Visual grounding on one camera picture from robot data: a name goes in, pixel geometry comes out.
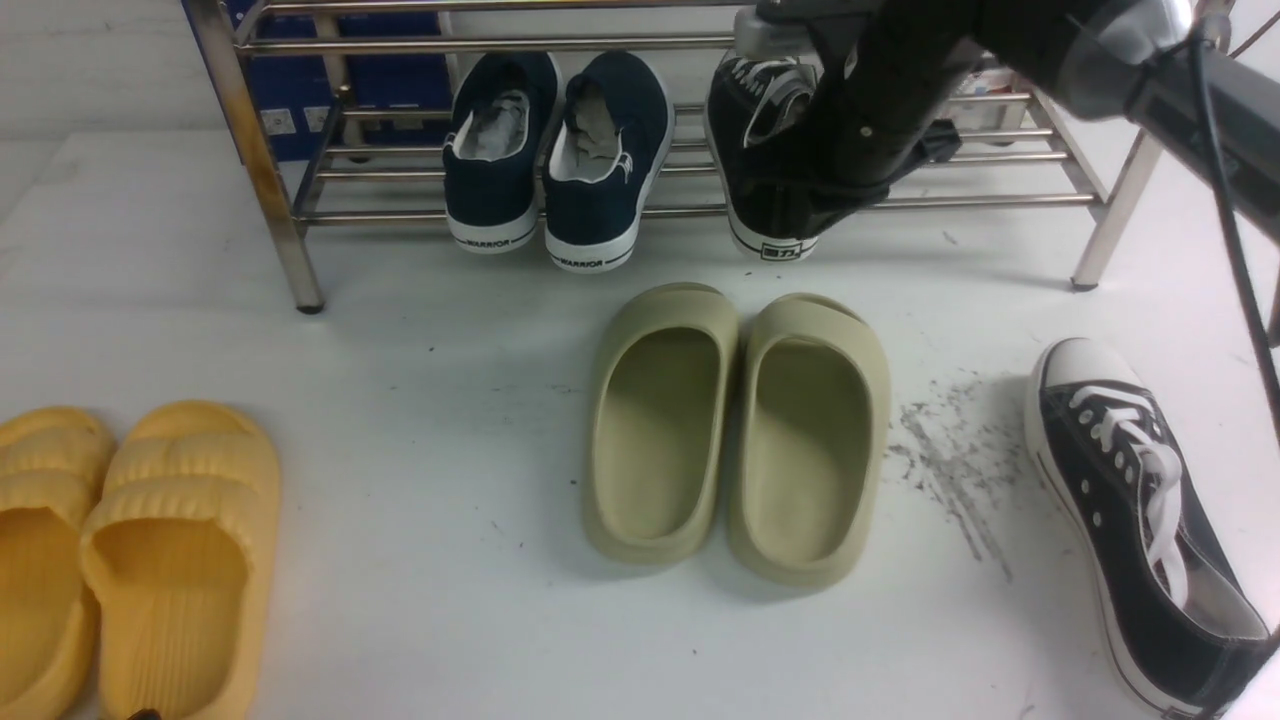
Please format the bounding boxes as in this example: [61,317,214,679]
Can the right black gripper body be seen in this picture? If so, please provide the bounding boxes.
[735,1,984,236]

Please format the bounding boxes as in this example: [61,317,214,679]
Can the black canvas sneaker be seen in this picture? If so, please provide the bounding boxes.
[1024,337,1271,719]
[703,50,818,263]

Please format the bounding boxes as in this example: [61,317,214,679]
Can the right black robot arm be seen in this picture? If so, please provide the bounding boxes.
[724,1,1277,240]

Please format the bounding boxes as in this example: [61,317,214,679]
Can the stainless steel shoe rack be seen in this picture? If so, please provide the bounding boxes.
[184,1,1169,315]

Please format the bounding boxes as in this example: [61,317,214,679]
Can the right navy canvas sneaker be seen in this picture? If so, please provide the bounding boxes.
[541,50,676,274]

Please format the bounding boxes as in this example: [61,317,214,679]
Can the navy canvas sneaker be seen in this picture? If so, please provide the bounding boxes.
[541,50,676,274]
[442,51,563,255]

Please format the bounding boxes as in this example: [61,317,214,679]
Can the right olive foam slide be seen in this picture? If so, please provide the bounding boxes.
[728,293,892,589]

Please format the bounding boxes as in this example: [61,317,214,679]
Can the olive foam slide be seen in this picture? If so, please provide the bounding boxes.
[728,293,892,589]
[582,282,740,565]

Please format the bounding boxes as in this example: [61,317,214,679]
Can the left olive foam slide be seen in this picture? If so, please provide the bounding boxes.
[582,282,740,565]

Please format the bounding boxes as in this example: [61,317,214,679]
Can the left navy canvas sneaker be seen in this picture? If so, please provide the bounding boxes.
[442,51,563,255]

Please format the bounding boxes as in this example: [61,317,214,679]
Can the blue cardboard box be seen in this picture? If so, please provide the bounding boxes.
[221,0,457,163]

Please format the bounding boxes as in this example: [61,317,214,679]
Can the right yellow rubber slide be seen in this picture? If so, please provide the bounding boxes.
[79,400,282,719]

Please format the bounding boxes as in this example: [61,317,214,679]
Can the yellow rubber slide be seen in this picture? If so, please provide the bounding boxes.
[79,400,282,719]
[1,406,115,719]

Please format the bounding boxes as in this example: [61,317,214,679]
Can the left yellow rubber slide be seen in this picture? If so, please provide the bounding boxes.
[1,406,115,719]

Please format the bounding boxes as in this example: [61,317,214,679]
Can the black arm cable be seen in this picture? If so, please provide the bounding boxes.
[1185,20,1280,451]

